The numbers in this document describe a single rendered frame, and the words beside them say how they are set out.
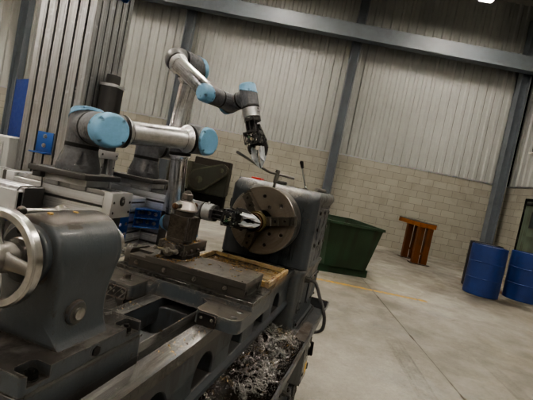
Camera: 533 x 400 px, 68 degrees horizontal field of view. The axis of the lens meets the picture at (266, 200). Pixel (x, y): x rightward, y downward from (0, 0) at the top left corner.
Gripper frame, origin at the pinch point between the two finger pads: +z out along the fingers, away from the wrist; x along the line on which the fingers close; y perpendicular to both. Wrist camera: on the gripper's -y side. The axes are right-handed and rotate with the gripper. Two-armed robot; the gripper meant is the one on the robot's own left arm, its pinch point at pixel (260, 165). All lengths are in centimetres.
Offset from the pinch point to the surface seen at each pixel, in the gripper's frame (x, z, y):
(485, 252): 199, 135, -600
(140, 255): -25, 29, 57
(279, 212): 2.4, 21.0, -10.3
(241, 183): -19.4, 3.5, -26.5
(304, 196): 11.5, 15.0, -26.6
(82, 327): -5, 37, 105
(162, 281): -18, 37, 58
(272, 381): 0, 82, 24
